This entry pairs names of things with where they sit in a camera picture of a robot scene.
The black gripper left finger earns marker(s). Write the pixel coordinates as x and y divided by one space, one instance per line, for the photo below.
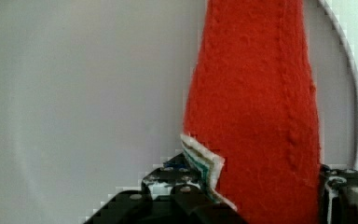
172 194

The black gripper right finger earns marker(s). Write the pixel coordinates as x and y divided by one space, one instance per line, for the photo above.
338 196

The red plush ketchup bottle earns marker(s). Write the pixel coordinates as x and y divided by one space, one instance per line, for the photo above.
251 117

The grey oval plate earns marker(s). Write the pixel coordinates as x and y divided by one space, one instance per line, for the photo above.
93 97

